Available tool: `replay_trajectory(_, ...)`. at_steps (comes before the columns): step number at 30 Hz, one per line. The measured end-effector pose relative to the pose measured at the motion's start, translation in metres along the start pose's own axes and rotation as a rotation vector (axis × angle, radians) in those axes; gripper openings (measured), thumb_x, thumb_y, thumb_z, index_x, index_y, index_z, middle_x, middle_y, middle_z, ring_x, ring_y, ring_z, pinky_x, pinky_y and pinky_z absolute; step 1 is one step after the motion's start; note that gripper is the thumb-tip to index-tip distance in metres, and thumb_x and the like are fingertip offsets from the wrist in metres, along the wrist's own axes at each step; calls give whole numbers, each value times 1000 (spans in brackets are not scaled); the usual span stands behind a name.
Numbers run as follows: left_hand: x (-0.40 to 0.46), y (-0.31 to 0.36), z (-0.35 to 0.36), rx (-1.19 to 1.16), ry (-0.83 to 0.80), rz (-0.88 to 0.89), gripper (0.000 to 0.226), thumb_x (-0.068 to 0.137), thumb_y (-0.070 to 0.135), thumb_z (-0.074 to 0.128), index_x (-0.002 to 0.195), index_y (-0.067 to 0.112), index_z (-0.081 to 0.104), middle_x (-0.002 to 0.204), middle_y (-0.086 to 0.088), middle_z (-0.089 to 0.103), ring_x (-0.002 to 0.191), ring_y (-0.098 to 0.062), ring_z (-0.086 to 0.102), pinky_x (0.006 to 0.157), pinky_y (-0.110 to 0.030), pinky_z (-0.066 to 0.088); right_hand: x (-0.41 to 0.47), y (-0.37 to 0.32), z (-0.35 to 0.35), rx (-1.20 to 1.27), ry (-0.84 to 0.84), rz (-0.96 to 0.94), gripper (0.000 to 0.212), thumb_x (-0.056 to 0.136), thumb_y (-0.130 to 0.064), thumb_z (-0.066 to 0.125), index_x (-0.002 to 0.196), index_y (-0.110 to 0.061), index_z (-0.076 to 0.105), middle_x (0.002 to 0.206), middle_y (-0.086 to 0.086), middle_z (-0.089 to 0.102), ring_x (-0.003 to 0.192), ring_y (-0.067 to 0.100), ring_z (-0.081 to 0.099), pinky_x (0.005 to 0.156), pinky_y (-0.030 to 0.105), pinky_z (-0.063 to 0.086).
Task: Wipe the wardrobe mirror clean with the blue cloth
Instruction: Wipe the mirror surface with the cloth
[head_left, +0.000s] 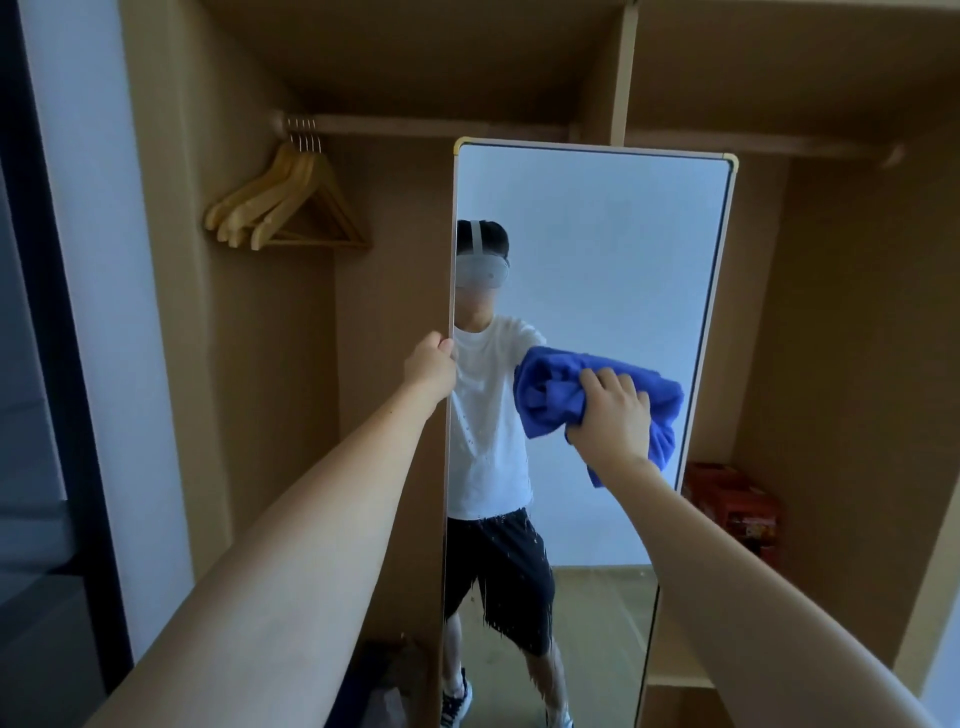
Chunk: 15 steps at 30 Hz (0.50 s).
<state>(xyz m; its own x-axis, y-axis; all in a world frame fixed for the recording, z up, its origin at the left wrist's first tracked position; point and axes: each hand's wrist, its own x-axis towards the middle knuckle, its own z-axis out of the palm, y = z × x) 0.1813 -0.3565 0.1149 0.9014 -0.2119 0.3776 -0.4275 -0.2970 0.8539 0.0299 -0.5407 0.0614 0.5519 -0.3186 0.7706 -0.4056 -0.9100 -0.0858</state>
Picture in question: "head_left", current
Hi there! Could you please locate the black framed glass door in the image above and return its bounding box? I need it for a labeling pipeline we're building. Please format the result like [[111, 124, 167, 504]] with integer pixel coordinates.
[[0, 0, 135, 728]]

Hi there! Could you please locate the clear bag of slippers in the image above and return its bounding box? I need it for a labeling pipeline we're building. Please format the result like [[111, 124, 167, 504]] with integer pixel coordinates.
[[326, 637, 433, 728]]

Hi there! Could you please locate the person's right hand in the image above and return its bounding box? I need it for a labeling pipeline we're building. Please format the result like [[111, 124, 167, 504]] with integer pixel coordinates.
[[564, 367, 652, 474]]

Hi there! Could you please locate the person's left forearm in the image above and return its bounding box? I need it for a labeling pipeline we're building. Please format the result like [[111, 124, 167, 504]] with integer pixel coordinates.
[[86, 389, 444, 728]]

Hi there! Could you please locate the blue microfibre cloth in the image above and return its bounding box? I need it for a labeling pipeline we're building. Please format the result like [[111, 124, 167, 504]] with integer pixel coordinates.
[[512, 344, 686, 489]]

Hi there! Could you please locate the person's right forearm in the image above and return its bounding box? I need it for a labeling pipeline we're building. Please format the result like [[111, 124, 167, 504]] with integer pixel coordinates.
[[599, 457, 939, 728]]

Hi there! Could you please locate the light wooden wardrobe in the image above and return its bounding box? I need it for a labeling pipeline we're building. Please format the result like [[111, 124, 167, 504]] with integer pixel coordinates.
[[118, 0, 960, 728]]

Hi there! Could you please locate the person's left hand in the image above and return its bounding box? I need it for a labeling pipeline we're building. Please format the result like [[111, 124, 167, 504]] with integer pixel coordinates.
[[403, 330, 459, 410]]

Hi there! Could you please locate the tall mirror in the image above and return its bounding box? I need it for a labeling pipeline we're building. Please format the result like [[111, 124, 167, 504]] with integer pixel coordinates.
[[438, 136, 740, 728]]

